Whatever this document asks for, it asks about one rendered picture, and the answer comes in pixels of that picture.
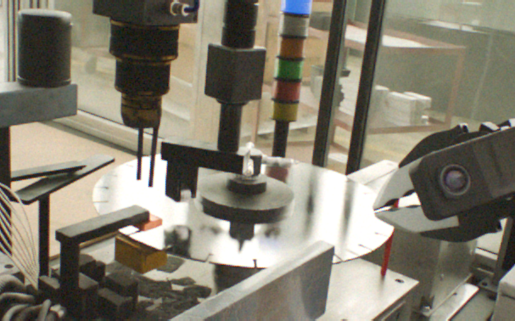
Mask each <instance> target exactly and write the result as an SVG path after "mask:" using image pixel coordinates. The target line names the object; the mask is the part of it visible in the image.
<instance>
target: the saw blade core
mask: <svg viewBox="0 0 515 321"><path fill-rule="evenodd" d="M149 161H150V156H149V157H144V158H142V176H141V181H136V172H137V160H132V161H128V162H126V164H124V165H121V166H118V167H116V168H114V169H112V170H110V171H109V172H107V173H106V174H104V175H103V177H102V178H100V179H99V180H98V181H97V183H96V184H95V186H94V188H93V192H92V202H93V206H94V208H95V210H96V212H97V214H99V215H103V214H105V213H108V212H111V211H116V210H119V209H122V208H125V207H128V206H133V204H137V205H138V206H141V207H144V208H147V209H149V210H150V213H152V214H154V215H156V216H159V217H162V219H163V225H162V226H161V227H158V228H153V229H151V230H149V231H146V232H143V231H141V230H139V229H137V228H134V227H132V226H130V227H127V228H123V229H120V230H118V232H120V234H122V235H124V236H125V237H128V239H130V238H131V237H133V236H137V237H138V239H137V240H134V241H136V242H138V243H140V244H142V245H146V246H147V247H148V248H151V249H153V250H156V251H164V253H166V254H169V255H173V256H179V257H182V258H187V259H190V261H195V262H202V263H206V262H207V259H208V256H211V258H210V260H209V264H214V265H219V266H225V267H233V268H252V269H255V265H254V264H253V261H256V262H257V263H256V264H257V269H266V268H269V267H270V266H272V265H274V264H276V263H278V262H280V261H282V260H283V259H284V258H286V257H288V256H291V255H293V254H294V253H296V252H298V251H301V250H303V249H304V248H306V247H308V245H311V244H313V243H315V242H317V241H318V240H320V239H322V240H326V241H327V242H330V243H332V244H335V250H334V255H333V265H335V264H340V263H341V262H349V261H353V259H356V258H358V257H361V256H365V255H367V254H369V253H371V252H373V251H375V250H376V249H379V248H380V247H381V245H383V244H384V243H385V242H386V241H387V240H388V238H389V237H390V235H391V234H392V230H394V227H391V226H389V225H387V224H386V223H384V222H381V221H379V220H377V219H376V217H375V216H374V212H375V211H373V210H372V203H373V201H374V200H375V198H376V196H377V195H376V194H374V193H373V192H372V191H371V190H370V189H369V188H367V187H366V186H363V185H361V184H360V183H358V182H356V181H354V180H352V179H349V178H347V177H345V176H344V175H341V174H339V173H336V172H332V171H328V170H327V169H324V168H321V167H318V166H313V165H310V164H305V162H302V161H301V162H299V161H298V160H293V165H292V167H291V168H288V167H279V166H262V168H261V172H262V173H264V174H265V175H266V177H269V178H272V179H275V180H277V181H279V182H283V183H286V184H287V185H288V186H289V187H290V188H291V189H292V190H293V191H294V195H296V196H295V197H294V206H293V208H292V209H291V210H290V211H287V212H285V213H283V214H279V215H276V216H270V217H242V216H235V215H230V214H226V213H222V212H218V211H215V210H211V209H210V208H208V207H206V206H203V204H202V203H201V202H199V201H197V199H196V198H194V199H193V198H190V200H189V201H186V202H182V203H176V202H174V200H172V199H170V198H168V197H166V196H165V169H166V161H164V160H161V159H160V155H156V156H155V165H154V186H153V187H152V188H149V187H148V172H149ZM137 232H139V234H137ZM168 245H169V246H170V247H169V248H167V247H168ZM359 246H360V247H359ZM347 249H349V250H352V251H354V252H356V253H358V254H360V255H359V256H355V255H353V254H351V253H349V252H347V251H345V250H347ZM335 256H336V257H335Z"/></svg>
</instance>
